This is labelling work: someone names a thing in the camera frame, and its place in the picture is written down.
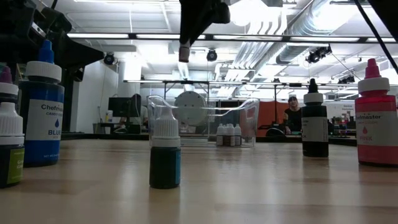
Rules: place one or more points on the large blue Chefmaster bottle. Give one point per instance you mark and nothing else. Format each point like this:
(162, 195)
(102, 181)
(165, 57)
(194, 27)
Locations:
(42, 124)

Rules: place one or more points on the black office desk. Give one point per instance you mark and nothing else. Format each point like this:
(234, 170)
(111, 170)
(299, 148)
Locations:
(105, 126)

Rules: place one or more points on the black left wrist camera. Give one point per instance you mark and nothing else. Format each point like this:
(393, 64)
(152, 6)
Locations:
(57, 20)

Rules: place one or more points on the small green-label dropper bottle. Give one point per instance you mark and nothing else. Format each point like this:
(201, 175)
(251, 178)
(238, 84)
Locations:
(11, 124)

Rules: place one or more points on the small dropper bottle white cap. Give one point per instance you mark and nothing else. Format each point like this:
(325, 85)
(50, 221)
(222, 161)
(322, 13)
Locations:
(237, 137)

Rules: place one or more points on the small brown dropper bottle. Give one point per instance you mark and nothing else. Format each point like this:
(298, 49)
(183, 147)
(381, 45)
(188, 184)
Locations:
(229, 137)

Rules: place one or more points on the large pink Chefmaster bottle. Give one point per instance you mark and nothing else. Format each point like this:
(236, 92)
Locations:
(376, 130)

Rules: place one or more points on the white sign board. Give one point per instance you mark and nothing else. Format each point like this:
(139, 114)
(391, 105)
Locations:
(342, 107)

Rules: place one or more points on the silver ventilation duct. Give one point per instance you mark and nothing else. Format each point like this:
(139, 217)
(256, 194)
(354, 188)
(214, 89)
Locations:
(295, 28)

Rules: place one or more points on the clear plastic bin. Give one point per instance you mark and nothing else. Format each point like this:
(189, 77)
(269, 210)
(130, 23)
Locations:
(155, 130)

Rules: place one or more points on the long ceiling light bar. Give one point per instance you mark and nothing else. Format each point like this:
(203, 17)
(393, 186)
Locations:
(248, 37)
(155, 36)
(98, 35)
(323, 39)
(385, 40)

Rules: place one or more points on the black computer monitor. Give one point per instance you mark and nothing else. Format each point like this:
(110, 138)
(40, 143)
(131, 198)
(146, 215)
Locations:
(121, 107)

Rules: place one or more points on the small blue dropper bottle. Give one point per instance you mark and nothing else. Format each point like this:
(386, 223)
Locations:
(164, 168)

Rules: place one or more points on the large black Chefmaster bottle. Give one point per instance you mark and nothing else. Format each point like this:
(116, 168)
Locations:
(314, 146)

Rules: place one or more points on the black ceiling spotlight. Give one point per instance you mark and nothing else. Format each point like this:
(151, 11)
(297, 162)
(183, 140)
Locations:
(212, 55)
(346, 80)
(317, 54)
(109, 58)

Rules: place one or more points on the large violet Chefmaster bottle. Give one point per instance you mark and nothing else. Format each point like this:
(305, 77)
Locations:
(7, 88)

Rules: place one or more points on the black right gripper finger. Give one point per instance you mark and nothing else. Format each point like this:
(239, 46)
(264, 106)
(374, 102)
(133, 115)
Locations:
(189, 28)

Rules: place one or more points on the dark vertical post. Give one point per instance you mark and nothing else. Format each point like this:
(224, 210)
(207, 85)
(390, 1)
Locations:
(68, 102)

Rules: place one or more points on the white container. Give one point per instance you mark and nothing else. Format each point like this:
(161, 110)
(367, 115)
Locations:
(109, 115)

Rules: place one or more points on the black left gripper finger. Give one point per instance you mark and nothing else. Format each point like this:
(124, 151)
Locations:
(81, 54)

